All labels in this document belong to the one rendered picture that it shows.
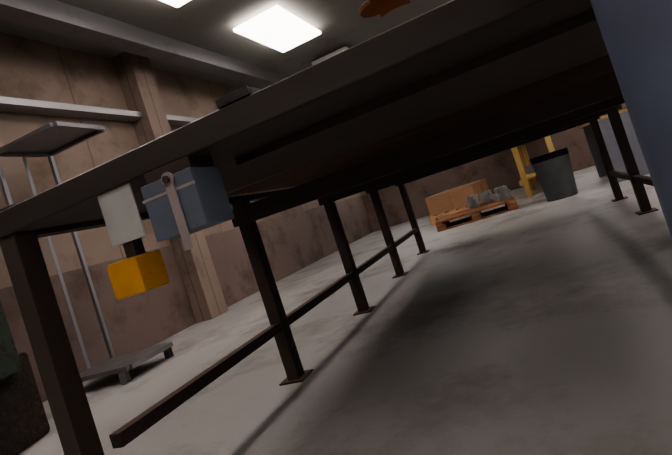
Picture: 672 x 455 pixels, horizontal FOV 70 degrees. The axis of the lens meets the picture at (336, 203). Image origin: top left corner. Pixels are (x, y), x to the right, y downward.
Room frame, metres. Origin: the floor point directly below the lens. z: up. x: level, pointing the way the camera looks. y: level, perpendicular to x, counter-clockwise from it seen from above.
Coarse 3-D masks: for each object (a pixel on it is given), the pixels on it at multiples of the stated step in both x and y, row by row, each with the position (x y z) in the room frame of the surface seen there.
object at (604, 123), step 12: (600, 120) 5.52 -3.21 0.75; (624, 120) 5.44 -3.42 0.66; (588, 132) 6.80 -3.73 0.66; (612, 132) 5.49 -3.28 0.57; (588, 144) 6.82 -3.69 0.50; (612, 144) 5.51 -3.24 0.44; (636, 144) 5.43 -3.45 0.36; (600, 156) 6.78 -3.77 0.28; (612, 156) 5.52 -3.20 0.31; (636, 156) 5.44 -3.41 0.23; (600, 168) 6.80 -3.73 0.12; (624, 168) 5.50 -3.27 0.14; (624, 180) 5.51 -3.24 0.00
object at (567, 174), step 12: (540, 156) 5.72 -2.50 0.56; (552, 156) 5.65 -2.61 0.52; (564, 156) 5.67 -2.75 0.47; (540, 168) 5.77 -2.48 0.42; (552, 168) 5.68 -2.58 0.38; (564, 168) 5.67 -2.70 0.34; (540, 180) 5.86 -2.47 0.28; (552, 180) 5.71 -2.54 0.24; (564, 180) 5.68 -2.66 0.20; (552, 192) 5.76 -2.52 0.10; (564, 192) 5.69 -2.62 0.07; (576, 192) 5.73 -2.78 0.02
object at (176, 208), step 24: (168, 168) 0.97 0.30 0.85; (192, 168) 0.95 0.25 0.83; (216, 168) 1.02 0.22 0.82; (144, 192) 0.98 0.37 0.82; (168, 192) 0.95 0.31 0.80; (192, 192) 0.94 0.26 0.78; (216, 192) 0.99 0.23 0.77; (168, 216) 0.97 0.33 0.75; (192, 216) 0.95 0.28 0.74; (216, 216) 0.97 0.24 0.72
